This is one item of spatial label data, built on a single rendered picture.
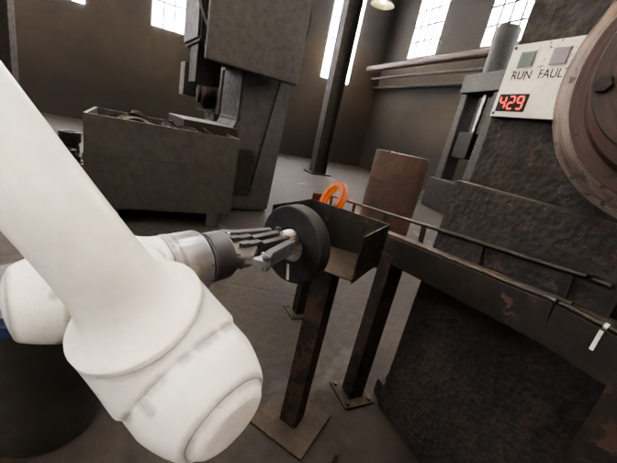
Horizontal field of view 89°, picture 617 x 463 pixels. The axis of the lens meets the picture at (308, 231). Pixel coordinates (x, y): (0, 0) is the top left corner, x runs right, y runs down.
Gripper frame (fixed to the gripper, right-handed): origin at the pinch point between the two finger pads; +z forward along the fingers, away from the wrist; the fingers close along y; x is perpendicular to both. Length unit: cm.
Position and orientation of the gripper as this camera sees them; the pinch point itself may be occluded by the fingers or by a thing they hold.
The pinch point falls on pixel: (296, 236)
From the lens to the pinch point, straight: 61.3
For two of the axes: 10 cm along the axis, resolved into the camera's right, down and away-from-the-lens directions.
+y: 7.4, 3.5, -5.7
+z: 6.5, -1.6, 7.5
